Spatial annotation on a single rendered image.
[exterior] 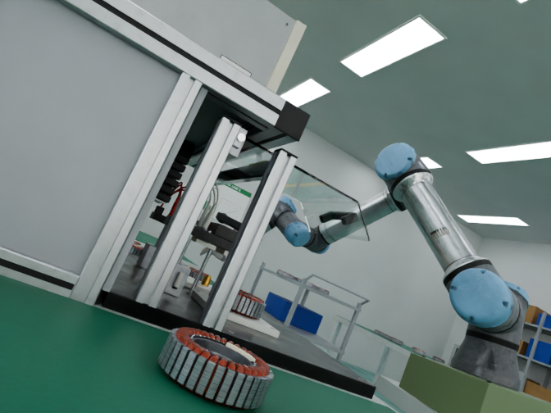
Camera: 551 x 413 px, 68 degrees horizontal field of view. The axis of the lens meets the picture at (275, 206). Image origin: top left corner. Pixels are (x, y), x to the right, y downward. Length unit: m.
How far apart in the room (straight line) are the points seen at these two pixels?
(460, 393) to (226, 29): 0.84
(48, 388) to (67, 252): 0.28
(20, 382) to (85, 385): 0.04
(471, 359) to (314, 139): 6.12
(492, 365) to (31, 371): 0.96
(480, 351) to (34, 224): 0.95
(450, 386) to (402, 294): 7.20
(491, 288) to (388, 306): 7.08
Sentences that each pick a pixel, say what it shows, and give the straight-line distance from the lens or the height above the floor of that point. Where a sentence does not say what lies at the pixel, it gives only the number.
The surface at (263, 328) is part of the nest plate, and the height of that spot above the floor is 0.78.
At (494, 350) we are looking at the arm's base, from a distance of 1.12.
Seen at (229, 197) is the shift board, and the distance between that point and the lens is 6.36.
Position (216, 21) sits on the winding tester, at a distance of 0.78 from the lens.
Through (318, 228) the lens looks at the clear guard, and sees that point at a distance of 0.97.
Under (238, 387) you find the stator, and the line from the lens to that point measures 0.40.
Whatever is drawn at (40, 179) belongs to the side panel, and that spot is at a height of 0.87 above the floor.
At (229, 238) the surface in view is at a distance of 0.78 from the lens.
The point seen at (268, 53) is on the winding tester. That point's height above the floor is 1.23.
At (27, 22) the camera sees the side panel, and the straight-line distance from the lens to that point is 0.61.
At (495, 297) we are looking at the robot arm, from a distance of 0.99.
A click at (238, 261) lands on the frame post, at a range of 0.61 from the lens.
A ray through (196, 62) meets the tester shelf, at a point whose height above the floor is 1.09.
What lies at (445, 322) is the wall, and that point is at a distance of 9.07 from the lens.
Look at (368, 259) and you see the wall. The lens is 7.61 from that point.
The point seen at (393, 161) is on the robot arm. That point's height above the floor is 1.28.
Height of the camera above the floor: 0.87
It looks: 9 degrees up
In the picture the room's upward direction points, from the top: 24 degrees clockwise
